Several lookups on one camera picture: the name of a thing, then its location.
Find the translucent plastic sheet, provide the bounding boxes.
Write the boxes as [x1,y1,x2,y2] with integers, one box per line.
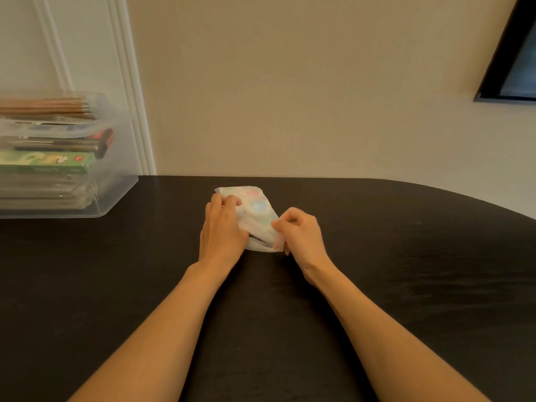
[214,186,286,253]

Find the person's right forearm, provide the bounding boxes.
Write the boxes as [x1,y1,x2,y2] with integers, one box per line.
[312,267,491,402]

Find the black wall television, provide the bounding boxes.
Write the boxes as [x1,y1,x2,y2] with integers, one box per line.
[474,0,536,105]

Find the person's left hand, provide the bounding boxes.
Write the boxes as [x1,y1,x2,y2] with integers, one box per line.
[197,193,250,272]

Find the person's left forearm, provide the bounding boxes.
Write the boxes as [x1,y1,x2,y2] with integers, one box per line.
[69,261,231,402]

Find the bundle of wooden pencils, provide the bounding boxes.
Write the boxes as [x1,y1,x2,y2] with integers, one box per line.
[0,97,94,119]

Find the person's right hand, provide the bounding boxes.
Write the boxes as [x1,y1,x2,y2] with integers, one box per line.
[271,207,336,285]

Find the green pencil box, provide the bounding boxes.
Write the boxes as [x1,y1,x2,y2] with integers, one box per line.
[0,149,96,174]

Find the clear plastic storage bin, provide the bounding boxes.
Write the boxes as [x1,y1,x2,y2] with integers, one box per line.
[0,92,140,219]

